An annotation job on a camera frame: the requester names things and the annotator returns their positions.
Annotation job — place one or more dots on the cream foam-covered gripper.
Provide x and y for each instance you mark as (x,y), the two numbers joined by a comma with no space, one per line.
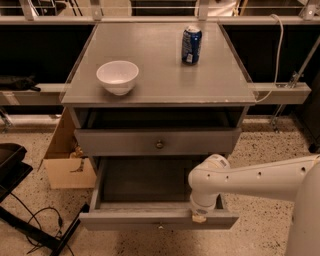
(201,211)

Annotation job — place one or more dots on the grey drawer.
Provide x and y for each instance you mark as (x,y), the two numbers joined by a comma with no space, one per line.
(148,142)
(148,192)

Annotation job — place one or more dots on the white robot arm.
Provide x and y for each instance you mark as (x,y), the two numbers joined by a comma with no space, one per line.
(296,180)

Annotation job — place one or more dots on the grey top drawer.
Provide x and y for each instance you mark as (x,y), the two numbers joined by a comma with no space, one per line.
(148,142)

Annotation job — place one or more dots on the grey drawer cabinet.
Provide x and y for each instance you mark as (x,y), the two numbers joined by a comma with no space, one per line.
(212,94)

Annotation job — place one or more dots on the brown cardboard box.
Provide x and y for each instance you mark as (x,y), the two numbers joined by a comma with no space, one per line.
(64,162)

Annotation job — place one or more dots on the white bowl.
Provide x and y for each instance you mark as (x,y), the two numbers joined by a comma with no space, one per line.
(118,77)

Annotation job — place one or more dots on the blue soda can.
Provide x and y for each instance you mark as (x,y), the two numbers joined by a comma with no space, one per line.
(191,45)

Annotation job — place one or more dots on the black stand with base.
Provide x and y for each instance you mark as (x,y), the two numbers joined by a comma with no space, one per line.
(12,172)

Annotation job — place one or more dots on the grey metal rail frame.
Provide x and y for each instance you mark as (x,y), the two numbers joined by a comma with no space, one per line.
(51,93)

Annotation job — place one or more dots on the black object on rail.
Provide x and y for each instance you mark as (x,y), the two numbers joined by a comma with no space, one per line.
(18,83)

